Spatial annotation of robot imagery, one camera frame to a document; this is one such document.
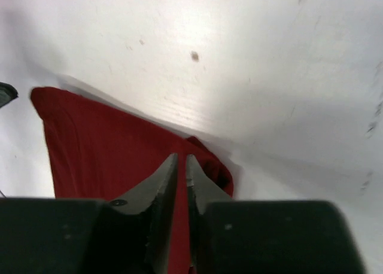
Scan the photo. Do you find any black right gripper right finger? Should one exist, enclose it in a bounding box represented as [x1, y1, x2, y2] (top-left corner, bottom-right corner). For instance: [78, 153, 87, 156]
[186, 155, 366, 273]

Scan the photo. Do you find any dark red t-shirt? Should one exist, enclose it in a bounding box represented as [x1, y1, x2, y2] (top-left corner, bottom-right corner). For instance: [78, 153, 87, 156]
[30, 87, 233, 273]

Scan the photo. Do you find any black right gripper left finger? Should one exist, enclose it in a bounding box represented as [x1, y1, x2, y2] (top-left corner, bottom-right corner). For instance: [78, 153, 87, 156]
[1, 154, 178, 273]

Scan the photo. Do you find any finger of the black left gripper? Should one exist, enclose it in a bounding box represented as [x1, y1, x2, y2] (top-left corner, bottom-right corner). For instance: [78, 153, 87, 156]
[0, 82, 19, 108]

